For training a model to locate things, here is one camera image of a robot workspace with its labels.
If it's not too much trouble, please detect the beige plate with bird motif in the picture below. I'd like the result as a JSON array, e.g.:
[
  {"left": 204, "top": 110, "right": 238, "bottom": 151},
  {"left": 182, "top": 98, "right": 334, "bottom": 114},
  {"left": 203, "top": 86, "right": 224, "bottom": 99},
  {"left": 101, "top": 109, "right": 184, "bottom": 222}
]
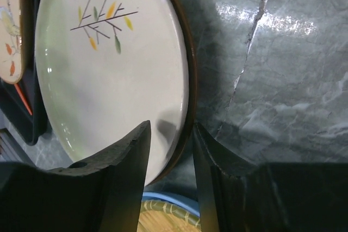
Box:
[{"left": 1, "top": 0, "right": 25, "bottom": 84}]

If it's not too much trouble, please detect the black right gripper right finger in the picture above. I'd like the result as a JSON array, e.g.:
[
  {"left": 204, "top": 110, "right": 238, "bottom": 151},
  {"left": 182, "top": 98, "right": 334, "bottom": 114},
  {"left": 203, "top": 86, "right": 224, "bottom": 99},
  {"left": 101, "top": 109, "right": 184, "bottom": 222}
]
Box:
[{"left": 192, "top": 123, "right": 347, "bottom": 231}]

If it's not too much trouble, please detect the cream plate with branch motif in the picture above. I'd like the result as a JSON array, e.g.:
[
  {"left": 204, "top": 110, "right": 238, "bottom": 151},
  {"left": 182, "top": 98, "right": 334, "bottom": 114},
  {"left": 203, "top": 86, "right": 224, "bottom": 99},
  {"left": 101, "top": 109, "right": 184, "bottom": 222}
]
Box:
[{"left": 35, "top": 0, "right": 197, "bottom": 184}]

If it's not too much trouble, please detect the black plastic tray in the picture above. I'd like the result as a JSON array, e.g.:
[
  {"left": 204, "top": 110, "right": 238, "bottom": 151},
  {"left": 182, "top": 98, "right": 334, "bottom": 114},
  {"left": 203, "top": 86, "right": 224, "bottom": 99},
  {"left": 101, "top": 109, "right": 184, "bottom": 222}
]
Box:
[{"left": 1, "top": 0, "right": 47, "bottom": 146}]

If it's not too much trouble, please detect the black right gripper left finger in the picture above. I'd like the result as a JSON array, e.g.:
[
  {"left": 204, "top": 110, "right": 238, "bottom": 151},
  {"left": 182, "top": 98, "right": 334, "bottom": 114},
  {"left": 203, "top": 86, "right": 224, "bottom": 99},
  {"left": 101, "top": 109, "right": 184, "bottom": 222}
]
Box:
[{"left": 1, "top": 121, "right": 151, "bottom": 231}]

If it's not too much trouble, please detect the blue plate with bamboo mat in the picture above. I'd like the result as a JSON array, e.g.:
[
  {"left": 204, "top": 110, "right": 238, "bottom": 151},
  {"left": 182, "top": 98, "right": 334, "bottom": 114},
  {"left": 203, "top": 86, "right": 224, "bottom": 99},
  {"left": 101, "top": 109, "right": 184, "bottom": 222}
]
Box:
[{"left": 137, "top": 191, "right": 201, "bottom": 232}]

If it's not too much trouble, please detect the orange plate under beige plate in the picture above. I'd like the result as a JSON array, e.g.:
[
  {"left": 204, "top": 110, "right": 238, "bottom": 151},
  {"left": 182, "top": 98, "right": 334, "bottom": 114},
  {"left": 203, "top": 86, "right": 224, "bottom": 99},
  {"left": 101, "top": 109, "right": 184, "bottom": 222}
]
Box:
[{"left": 14, "top": 84, "right": 33, "bottom": 116}]

